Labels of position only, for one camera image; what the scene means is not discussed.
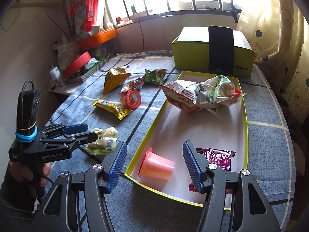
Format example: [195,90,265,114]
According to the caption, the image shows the pale yellow-green snack packet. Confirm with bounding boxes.
[86,127,119,155]

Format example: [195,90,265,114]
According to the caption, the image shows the white spray bottle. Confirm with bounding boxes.
[49,65,66,89]

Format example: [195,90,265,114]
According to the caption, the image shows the black bracket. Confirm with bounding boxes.
[229,0,242,23]

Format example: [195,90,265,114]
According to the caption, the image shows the green striped box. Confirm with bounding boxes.
[78,57,113,81]

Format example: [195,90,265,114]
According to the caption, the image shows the cream heart-print curtain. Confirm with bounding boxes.
[235,0,307,116]

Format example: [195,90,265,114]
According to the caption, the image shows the purple candy packet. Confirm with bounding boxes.
[188,148,236,192]

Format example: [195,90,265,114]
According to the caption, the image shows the yellow snack bag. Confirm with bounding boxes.
[103,66,131,95]

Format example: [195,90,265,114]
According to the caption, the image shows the yellow-green cardboard box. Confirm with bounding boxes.
[171,26,256,78]

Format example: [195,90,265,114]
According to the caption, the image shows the red and white package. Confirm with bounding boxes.
[70,0,105,34]

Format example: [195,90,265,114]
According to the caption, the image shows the black cable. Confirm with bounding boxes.
[99,12,145,73]

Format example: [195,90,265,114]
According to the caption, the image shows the crumpled pale tissue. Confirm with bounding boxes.
[85,58,100,70]

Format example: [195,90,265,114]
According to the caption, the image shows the person's left hand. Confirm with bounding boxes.
[6,161,52,189]

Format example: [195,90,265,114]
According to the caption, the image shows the red-lidded jelly cup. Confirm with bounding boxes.
[120,89,142,109]

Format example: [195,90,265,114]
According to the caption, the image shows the clear plastic bag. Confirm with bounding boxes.
[52,35,80,70]

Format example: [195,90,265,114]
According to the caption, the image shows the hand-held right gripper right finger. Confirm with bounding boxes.
[182,140,282,232]

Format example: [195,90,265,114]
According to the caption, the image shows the orange shelf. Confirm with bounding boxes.
[77,27,117,51]

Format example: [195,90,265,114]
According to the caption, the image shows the orange and white snack bag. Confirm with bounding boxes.
[159,78,218,114]

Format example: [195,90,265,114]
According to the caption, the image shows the yellow-green box lid tray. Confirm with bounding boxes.
[124,71,249,209]

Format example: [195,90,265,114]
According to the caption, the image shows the black phone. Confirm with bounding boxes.
[208,25,235,76]

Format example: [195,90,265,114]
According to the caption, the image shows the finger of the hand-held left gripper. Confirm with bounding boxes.
[45,123,88,138]
[40,132,97,150]

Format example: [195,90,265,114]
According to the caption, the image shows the clear snack bag green print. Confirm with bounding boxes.
[201,75,247,108]

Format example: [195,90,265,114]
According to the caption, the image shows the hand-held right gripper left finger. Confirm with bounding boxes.
[32,141,128,232]

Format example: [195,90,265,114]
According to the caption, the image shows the white side shelf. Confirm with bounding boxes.
[48,77,84,95]

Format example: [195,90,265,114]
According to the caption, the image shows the gold wafer bar packet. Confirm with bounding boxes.
[91,99,133,121]

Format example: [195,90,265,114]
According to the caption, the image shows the dark red-edged snack packet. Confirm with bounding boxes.
[118,77,145,95]

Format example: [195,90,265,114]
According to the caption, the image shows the red patterned box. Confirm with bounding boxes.
[61,51,92,79]

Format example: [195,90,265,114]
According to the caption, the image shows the pink jelly cup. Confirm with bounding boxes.
[138,147,175,180]

